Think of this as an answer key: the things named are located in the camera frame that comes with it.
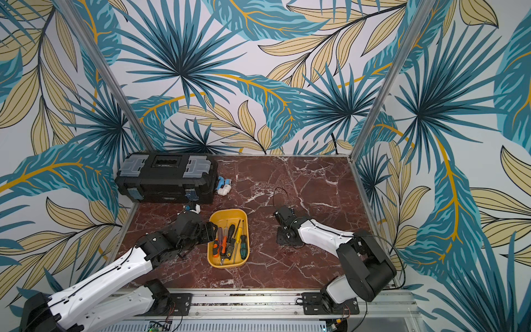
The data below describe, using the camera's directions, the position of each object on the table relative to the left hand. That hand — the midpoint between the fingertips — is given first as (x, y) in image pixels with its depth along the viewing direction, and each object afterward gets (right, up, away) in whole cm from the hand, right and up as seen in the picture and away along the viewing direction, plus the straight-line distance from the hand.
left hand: (210, 232), depth 79 cm
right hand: (+29, -6, +11) cm, 31 cm away
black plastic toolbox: (-24, +21, +13) cm, 35 cm away
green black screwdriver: (+12, -8, +6) cm, 16 cm away
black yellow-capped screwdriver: (+6, -2, +11) cm, 13 cm away
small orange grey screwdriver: (+1, -8, +5) cm, 10 cm away
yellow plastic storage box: (+6, +4, +14) cm, 16 cm away
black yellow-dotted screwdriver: (+7, -7, +7) cm, 12 cm away
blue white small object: (0, +16, +24) cm, 29 cm away
